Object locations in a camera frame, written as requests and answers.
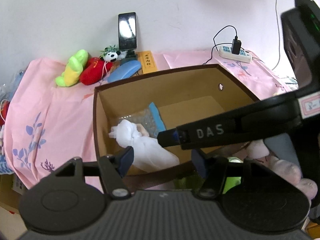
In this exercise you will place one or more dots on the yellow wooden box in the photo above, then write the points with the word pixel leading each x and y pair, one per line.
pixel 147 61

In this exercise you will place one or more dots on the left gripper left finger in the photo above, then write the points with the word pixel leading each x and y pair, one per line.
pixel 112 171

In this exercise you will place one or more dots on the small panda plush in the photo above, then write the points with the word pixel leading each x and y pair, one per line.
pixel 112 54

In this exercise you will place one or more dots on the green yellow plush toy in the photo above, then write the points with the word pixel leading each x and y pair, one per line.
pixel 73 69

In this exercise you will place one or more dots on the white power strip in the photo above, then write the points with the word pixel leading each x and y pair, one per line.
pixel 243 56

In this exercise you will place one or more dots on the blue glasses case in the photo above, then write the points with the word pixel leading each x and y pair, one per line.
pixel 124 71

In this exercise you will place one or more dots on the finger of the right gripper with blue tip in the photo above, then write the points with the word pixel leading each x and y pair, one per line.
pixel 169 138

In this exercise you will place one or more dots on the clear bag blue strip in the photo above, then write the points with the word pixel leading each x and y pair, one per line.
pixel 149 118

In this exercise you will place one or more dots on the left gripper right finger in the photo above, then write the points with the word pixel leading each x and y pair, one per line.
pixel 211 170

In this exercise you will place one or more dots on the brown cardboard box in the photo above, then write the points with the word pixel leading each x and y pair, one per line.
pixel 165 100

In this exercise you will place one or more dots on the pink patterned bedsheet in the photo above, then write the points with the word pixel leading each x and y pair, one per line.
pixel 47 125

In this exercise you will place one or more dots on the white soft cloth bundle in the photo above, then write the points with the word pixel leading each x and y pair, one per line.
pixel 149 156

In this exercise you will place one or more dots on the gloved right hand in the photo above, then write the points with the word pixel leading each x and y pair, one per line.
pixel 285 169

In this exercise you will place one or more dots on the red plush toy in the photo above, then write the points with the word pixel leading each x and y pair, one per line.
pixel 95 70

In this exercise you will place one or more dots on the black smartphone on stand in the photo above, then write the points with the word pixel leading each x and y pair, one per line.
pixel 127 38

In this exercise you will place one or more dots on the black charger plug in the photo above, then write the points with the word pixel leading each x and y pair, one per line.
pixel 236 46

